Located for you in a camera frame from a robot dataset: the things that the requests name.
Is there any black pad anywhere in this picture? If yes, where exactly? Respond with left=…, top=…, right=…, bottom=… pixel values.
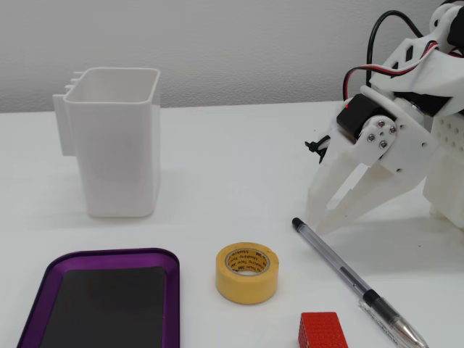
left=38, top=266, right=167, bottom=348

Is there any black cable tie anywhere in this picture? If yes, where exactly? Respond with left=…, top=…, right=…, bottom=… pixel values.
left=304, top=136, right=331, bottom=164

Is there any red white black servo cable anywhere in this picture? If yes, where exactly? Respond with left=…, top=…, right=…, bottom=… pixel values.
left=342, top=41, right=442, bottom=109

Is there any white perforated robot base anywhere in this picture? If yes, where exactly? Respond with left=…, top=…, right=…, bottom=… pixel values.
left=423, top=112, right=464, bottom=230

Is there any white movable gripper jaw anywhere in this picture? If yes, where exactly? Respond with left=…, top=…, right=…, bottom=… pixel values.
left=307, top=115, right=399, bottom=223

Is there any purple metal tray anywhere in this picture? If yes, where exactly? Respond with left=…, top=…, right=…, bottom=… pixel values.
left=16, top=247, right=181, bottom=348

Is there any white fixed gripper jaw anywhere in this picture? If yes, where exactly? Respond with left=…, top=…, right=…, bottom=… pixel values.
left=317, top=162, right=423, bottom=233

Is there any white plastic container box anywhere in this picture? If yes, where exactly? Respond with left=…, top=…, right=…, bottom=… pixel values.
left=52, top=67, right=162, bottom=219

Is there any red studded block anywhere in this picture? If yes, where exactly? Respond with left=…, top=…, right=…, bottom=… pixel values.
left=297, top=310, right=349, bottom=348

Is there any clear black ballpoint pen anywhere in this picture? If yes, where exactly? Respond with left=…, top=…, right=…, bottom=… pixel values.
left=291, top=217, right=431, bottom=348

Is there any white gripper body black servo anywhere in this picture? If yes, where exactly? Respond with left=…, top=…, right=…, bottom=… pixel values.
left=336, top=86, right=436, bottom=186

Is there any yellow masking tape roll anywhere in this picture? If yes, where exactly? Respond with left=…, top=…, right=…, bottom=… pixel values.
left=215, top=241, right=280, bottom=305

